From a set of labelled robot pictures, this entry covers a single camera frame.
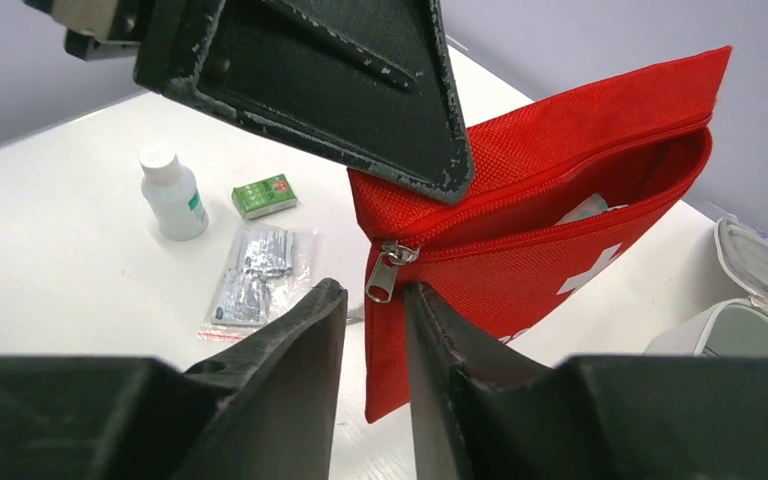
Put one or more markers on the clear bag of wipes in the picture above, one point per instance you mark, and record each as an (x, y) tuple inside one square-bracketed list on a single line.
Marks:
[(267, 270)]

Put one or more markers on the grey open storage box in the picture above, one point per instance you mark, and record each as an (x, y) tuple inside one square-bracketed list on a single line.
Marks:
[(736, 327)]

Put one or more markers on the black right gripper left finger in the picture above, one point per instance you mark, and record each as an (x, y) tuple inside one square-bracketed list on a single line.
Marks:
[(264, 408)]

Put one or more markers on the white plastic bottle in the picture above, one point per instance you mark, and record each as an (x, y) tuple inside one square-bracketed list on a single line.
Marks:
[(171, 190)]

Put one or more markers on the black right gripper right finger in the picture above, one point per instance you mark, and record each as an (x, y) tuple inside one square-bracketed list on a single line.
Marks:
[(481, 410)]

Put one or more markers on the small green box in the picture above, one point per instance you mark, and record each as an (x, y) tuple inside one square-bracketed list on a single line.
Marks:
[(264, 197)]

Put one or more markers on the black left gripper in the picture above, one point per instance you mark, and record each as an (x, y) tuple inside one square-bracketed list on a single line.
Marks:
[(99, 29)]

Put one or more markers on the green bandage packet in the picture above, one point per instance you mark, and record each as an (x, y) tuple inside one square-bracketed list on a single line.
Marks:
[(592, 206)]

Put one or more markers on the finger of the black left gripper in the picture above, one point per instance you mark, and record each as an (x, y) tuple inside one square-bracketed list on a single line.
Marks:
[(366, 84)]

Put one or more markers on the red first aid pouch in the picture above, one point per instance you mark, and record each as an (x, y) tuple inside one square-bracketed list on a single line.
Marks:
[(497, 257)]

